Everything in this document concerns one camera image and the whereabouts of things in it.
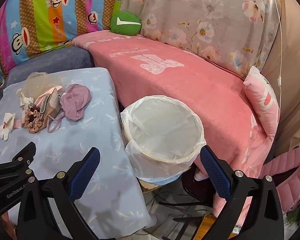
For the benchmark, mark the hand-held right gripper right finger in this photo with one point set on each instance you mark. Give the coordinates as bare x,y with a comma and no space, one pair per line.
215,172

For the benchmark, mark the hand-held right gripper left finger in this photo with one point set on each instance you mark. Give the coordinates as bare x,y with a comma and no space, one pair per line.
86,170

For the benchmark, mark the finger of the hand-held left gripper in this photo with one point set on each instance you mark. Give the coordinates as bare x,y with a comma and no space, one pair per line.
20,158

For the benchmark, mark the white flower hair clip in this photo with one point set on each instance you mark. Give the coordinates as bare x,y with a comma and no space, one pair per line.
7,126

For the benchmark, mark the floral brown scrunchie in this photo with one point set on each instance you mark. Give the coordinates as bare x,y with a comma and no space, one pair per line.
32,120

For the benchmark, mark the white tissue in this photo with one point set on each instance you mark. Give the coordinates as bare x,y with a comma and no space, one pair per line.
23,101

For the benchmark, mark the pale pink cloth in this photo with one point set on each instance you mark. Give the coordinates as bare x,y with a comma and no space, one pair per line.
51,105

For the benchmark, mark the white bin with plastic liner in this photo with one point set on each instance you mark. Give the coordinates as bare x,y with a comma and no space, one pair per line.
162,130

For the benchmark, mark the purple cloth cap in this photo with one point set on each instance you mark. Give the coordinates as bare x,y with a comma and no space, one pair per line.
75,102

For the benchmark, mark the beige tulle mesh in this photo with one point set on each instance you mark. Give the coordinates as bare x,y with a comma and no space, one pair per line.
37,85

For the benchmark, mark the black chair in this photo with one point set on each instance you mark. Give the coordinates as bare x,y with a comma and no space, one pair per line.
197,187

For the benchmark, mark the light blue tablecloth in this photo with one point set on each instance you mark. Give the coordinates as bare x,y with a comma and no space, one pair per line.
77,135

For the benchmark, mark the brown wooden board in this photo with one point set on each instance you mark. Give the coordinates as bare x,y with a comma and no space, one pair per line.
207,226

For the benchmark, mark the wooden crate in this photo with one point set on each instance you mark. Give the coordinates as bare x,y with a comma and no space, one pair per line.
148,186

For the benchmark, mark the pink puffer jacket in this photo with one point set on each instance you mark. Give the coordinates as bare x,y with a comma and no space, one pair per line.
290,172

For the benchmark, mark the pink pillow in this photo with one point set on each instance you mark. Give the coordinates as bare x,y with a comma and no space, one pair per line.
262,100

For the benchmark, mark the pink blanket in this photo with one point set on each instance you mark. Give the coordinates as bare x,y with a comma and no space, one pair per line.
190,80

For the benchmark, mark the blue-grey cushion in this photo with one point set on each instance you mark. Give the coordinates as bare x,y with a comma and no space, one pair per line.
52,60

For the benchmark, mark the beige curtain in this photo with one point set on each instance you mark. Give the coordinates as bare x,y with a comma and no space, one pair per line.
295,80

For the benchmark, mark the striped monkey print quilt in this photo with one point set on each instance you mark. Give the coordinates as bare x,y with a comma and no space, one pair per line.
52,12

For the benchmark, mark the green cushion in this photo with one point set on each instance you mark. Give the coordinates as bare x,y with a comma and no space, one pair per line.
125,27

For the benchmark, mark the grey floral quilt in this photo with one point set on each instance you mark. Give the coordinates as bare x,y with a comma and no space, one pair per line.
202,12

